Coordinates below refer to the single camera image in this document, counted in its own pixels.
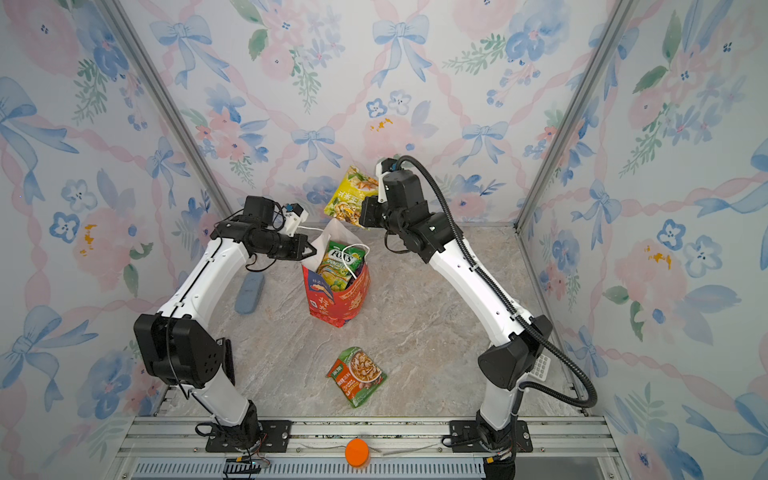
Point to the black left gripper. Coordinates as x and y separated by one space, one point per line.
301 241

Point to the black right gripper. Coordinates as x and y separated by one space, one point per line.
370 208

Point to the yellow corn snack bag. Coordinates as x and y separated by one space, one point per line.
346 203

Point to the green Fox's tea candy bag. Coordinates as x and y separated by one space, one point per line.
341 263

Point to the red paper gift bag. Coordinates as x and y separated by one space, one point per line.
334 308

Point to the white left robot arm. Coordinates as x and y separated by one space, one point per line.
175 343

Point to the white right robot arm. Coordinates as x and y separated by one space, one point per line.
514 333

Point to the blue grey object behind arm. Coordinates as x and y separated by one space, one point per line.
249 294

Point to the orange green noodle packet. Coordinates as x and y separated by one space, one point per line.
356 375

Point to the white calculator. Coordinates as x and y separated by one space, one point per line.
540 369

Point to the orange round button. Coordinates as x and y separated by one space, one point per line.
357 453

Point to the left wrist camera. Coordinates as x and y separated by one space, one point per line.
294 216

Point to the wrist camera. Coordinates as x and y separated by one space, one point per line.
382 169
294 216

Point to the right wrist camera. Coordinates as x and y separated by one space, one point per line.
382 169

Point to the aluminium corner post left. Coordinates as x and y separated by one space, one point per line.
118 20

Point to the aluminium corner post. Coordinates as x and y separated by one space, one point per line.
614 28
118 20

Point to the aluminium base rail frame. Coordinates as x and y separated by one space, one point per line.
370 448

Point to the aluminium corner post right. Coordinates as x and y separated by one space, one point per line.
614 28

